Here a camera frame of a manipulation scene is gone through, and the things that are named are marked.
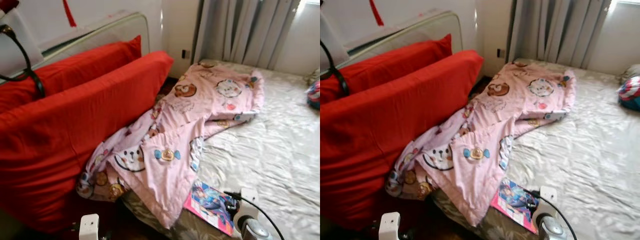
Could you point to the black wall socket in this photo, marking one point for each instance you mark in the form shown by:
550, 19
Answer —
500, 53
185, 54

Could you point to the grey floral bed sheet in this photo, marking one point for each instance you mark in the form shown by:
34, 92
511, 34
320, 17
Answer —
270, 145
585, 145

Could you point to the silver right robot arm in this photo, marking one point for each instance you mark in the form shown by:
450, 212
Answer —
552, 229
257, 231

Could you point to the red hanging tassel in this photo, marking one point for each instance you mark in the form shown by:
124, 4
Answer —
376, 14
69, 14

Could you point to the white padded headboard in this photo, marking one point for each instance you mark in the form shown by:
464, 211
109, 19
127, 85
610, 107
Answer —
425, 27
110, 30

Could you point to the black gooseneck holder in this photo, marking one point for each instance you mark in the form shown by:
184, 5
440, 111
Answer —
26, 60
336, 67

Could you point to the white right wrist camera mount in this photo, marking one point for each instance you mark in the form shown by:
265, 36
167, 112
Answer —
549, 195
248, 197

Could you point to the large red pillow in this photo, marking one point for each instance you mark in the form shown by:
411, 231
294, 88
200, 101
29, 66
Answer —
75, 130
390, 125

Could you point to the pink cartoon print blanket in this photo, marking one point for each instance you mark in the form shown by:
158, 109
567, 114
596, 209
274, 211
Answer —
485, 132
175, 135

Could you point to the red blue plush toy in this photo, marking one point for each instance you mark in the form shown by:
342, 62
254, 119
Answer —
314, 95
631, 94

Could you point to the grey curtain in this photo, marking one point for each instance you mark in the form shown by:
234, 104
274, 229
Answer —
240, 30
555, 30

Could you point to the colourful cartoon book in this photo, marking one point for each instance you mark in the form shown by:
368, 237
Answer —
512, 200
207, 202

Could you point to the flat red pillow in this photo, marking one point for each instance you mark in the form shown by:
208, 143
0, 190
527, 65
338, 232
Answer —
85, 62
400, 60

